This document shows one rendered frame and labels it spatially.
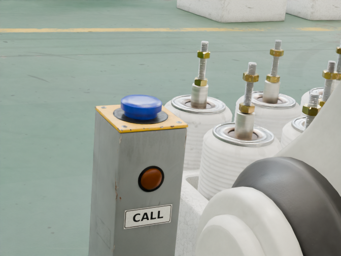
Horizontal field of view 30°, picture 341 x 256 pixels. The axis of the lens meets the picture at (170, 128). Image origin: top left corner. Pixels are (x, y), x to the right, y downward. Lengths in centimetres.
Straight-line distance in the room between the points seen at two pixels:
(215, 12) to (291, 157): 265
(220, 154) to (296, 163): 37
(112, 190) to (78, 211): 50
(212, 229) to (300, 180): 6
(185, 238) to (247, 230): 42
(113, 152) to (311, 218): 28
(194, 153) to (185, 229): 12
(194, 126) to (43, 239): 33
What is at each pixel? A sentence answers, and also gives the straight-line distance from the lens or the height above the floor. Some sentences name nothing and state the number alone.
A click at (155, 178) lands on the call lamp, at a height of 26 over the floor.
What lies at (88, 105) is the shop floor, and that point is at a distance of 165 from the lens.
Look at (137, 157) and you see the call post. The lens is 59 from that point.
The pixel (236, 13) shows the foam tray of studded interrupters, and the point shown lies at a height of 4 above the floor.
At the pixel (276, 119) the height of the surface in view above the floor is 24.
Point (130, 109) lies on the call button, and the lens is 60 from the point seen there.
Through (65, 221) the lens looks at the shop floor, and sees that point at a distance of 108.
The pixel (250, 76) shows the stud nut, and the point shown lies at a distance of 75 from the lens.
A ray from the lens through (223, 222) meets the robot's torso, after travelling 38.
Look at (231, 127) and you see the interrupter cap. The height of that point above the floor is 25.
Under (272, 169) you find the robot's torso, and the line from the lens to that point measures 39.
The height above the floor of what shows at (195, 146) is 21.
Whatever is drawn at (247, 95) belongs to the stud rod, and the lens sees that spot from 76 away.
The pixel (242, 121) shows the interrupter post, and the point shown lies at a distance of 76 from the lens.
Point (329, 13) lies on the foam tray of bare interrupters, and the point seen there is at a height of 4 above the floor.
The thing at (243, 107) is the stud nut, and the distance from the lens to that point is 76.
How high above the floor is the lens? 51
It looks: 20 degrees down
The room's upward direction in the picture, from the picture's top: 5 degrees clockwise
